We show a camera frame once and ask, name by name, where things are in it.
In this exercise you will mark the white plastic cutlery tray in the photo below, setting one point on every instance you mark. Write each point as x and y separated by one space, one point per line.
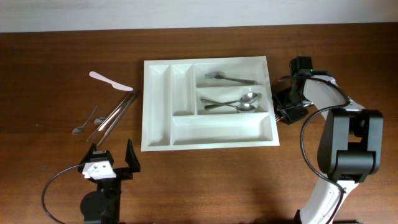
174 118

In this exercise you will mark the steel fork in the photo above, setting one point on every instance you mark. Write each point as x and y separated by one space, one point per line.
222 76
277 118

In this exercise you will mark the large steel spoon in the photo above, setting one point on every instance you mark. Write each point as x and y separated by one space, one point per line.
248 98
240 108

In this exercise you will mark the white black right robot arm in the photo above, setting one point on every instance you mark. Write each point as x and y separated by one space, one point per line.
350 146

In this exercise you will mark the small steel teaspoon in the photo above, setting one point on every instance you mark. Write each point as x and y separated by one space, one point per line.
80 129
99 121

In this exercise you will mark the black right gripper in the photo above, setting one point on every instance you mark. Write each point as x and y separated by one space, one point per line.
289 114

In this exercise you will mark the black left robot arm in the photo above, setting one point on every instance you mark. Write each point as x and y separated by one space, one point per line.
102 206

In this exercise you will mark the pink plastic knife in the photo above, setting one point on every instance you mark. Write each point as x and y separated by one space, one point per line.
114 84

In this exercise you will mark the steel kitchen tongs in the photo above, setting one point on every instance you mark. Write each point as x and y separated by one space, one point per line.
113 118

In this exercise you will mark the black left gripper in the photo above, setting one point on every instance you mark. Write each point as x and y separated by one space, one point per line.
131 158

